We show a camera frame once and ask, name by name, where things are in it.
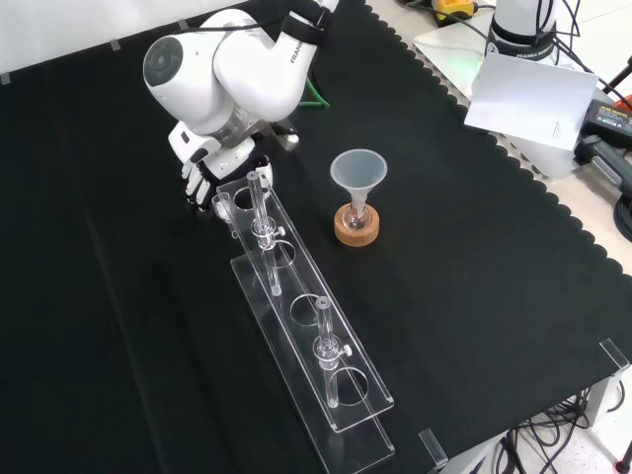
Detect black tripod leg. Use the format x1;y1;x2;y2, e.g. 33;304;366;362
598;52;632;103

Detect black floor cables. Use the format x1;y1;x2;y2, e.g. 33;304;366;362
488;387;596;474

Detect pale board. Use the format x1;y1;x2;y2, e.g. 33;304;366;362
463;52;600;150

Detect translucent plastic funnel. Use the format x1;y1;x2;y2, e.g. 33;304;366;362
329;149;389;214

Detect black cable at base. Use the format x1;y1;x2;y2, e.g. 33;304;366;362
537;0;601;95

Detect clear glass weighing funnel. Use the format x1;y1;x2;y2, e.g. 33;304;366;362
210;193;240;239

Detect black power adapter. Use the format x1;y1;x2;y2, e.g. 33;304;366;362
581;98;632;145

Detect yellow stop button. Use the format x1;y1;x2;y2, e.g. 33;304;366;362
432;0;479;22

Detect clear corner bracket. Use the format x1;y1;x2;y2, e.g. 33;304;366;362
598;338;632;372
418;428;449;469

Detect black bench cloth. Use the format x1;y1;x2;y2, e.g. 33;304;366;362
0;0;632;474

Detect clear acrylic funnel stand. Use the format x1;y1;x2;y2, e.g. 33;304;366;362
215;170;397;474

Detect green cable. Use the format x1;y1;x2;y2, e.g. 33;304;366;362
299;77;332;111

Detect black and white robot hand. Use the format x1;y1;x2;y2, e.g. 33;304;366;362
167;122;276;213

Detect dark grey clamp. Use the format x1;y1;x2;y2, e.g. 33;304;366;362
575;134;632;199

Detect small round-bottom glass flask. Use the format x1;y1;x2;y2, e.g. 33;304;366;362
344;196;370;231

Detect cork ring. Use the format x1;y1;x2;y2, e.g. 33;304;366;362
333;203;382;248

